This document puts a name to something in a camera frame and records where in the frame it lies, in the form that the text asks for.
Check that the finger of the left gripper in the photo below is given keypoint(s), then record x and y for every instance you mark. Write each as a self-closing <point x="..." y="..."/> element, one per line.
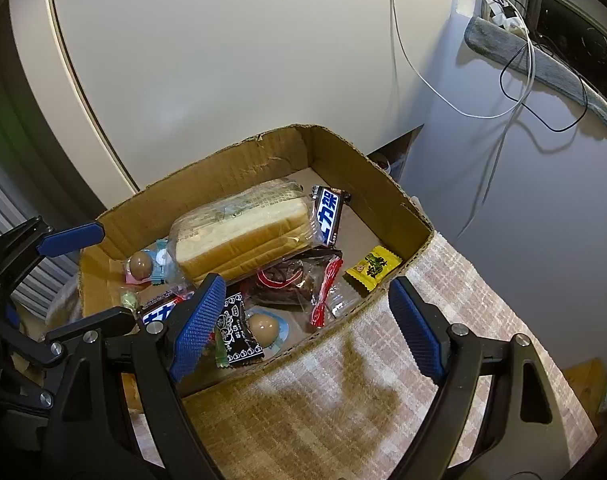
<point x="51" y="350"/>
<point x="25" y="246"/>

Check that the white power strip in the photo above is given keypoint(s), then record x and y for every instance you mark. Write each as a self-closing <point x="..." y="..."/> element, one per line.
<point x="504" y="15"/>

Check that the snickers bar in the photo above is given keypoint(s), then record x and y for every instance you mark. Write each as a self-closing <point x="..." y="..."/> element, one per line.
<point x="328" y="206"/>
<point x="159" y="308"/>

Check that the small green candy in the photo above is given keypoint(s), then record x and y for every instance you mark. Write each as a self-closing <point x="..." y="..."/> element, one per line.
<point x="129" y="300"/>

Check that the pink egg snack packet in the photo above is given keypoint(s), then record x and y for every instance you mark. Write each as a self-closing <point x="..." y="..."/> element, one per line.
<point x="139" y="267"/>

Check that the green candy packet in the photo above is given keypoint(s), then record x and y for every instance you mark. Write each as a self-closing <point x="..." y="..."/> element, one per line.
<point x="221" y="354"/>

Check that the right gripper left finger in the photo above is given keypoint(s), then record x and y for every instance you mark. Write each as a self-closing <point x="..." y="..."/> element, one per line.
<point x="163" y="354"/>

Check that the egg snack packet orange-green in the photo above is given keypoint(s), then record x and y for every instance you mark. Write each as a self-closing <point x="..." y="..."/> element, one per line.
<point x="269" y="329"/>

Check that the bagged sliced bread loaf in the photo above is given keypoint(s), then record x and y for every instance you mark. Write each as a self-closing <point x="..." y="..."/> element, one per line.
<point x="236" y="235"/>

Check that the plaid tablecloth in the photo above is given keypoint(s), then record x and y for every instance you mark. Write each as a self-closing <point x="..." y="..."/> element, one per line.
<point x="348" y="405"/>

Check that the brown cardboard box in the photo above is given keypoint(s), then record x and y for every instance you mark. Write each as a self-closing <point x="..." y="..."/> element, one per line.
<point x="379" y="213"/>

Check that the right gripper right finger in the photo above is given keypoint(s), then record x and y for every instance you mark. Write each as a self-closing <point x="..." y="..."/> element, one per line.
<point x="521" y="434"/>

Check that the black patterned snack packet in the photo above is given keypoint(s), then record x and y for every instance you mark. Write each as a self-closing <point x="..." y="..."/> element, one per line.
<point x="243" y="349"/>

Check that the yellow snack packet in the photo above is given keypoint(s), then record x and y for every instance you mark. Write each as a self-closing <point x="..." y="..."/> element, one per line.
<point x="371" y="270"/>

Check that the teal candy packet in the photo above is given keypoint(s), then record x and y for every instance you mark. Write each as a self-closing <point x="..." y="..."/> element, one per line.
<point x="165" y="269"/>

